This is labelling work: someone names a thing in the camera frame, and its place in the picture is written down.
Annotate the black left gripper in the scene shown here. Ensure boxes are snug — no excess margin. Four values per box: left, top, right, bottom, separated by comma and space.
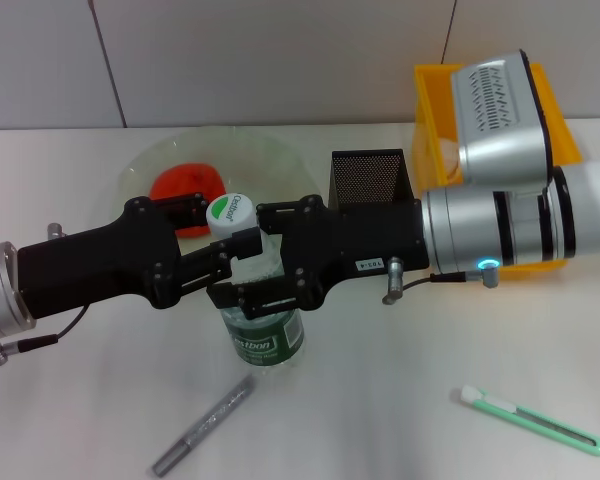
16, 191, 262, 322

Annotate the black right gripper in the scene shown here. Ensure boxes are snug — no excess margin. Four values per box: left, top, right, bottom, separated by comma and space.
205, 194, 432, 322

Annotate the clear water bottle green label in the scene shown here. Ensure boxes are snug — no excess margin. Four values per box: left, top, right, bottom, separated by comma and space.
204, 193, 306, 369

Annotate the orange fruit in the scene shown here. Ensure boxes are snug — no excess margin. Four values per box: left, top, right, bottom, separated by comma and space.
149, 163, 229, 240

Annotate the white paper ball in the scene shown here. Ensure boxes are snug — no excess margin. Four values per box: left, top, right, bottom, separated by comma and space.
437, 138, 466, 184

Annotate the mint green utility knife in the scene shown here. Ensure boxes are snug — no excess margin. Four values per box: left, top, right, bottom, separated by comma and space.
452, 384, 600, 458

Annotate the pale green glass fruit plate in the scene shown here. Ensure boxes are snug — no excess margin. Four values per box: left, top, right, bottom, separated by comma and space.
117, 125, 322, 251

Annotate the black mesh pen holder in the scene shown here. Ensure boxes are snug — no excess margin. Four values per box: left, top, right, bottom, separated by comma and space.
328, 148, 416, 210

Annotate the grey marker pen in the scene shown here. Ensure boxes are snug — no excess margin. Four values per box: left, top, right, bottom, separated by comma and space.
152, 374, 255, 477

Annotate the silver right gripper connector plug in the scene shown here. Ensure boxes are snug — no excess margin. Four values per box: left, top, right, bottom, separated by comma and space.
382, 257, 407, 307

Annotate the yellow plastic storage bin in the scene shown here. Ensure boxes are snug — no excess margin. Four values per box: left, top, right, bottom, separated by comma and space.
412, 62, 584, 277

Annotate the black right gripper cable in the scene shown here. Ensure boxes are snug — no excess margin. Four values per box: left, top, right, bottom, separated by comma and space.
401, 268, 502, 290

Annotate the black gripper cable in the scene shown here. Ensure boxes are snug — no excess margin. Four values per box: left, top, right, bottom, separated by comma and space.
0, 304, 89, 367
401, 268, 502, 290

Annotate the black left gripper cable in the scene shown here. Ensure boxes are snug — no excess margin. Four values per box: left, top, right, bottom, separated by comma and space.
0, 304, 89, 367

